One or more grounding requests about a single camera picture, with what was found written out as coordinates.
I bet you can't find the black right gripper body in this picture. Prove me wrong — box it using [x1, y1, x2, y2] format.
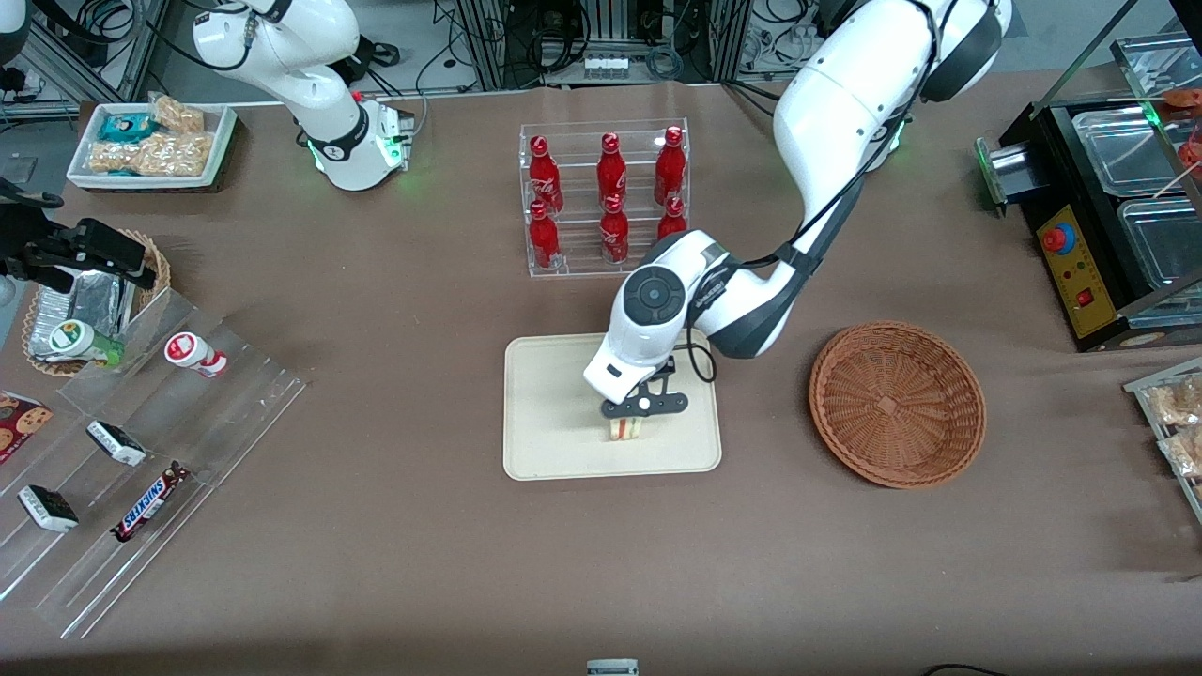
[0, 218, 157, 281]

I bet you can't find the small wicker basket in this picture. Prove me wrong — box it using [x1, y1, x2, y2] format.
[21, 228, 173, 378]

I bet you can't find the cream rectangular tray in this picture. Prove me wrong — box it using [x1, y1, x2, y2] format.
[502, 330, 724, 483]

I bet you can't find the white snack tray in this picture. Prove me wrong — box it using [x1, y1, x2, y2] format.
[68, 101, 238, 189]

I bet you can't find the large brown wicker basket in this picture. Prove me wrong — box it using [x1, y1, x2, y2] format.
[808, 321, 987, 490]

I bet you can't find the clear pastry tray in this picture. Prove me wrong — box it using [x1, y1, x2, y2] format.
[1124, 357, 1202, 525]

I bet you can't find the metal food tray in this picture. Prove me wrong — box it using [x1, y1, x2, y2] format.
[1113, 34, 1202, 106]

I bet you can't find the silver foil container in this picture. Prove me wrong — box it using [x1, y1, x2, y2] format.
[26, 270, 142, 362]

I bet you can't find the green white yogurt bottle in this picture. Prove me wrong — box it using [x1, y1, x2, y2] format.
[47, 319, 126, 367]

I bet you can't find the red white yogurt bottle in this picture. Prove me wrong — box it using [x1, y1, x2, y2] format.
[164, 331, 229, 379]

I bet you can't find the large clear snack bag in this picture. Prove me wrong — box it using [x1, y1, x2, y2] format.
[89, 131, 215, 177]

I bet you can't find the teal snack packet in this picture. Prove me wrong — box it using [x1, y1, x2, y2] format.
[99, 113, 156, 142]

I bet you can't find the chocolate chip cookie pack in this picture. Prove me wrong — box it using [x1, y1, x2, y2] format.
[0, 390, 54, 466]

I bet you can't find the clear acrylic tiered shelf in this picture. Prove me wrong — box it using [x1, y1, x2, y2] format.
[0, 286, 308, 641]

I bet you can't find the small clear snack bag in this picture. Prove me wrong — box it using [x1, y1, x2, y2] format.
[150, 94, 206, 132]

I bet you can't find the black white snack box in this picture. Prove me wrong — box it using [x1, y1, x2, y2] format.
[17, 484, 80, 534]
[86, 421, 148, 468]

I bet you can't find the Snickers chocolate bar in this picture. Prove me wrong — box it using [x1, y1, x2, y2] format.
[110, 461, 192, 544]

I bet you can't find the clear acrylic bottle rack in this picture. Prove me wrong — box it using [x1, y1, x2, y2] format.
[518, 117, 691, 279]

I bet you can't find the aluminium equipment rack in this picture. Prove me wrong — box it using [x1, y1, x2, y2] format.
[455, 0, 752, 92]

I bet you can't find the black food warmer appliance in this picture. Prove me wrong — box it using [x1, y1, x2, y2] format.
[977, 94, 1202, 353]

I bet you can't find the wrapped pastry bag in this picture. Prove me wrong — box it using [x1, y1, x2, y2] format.
[1160, 427, 1202, 478]
[1150, 376, 1202, 428]

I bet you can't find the clear plastic food pan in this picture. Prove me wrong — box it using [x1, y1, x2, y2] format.
[1117, 197, 1202, 292]
[1073, 105, 1184, 196]

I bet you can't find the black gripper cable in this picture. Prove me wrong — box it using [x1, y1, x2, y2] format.
[688, 329, 720, 383]

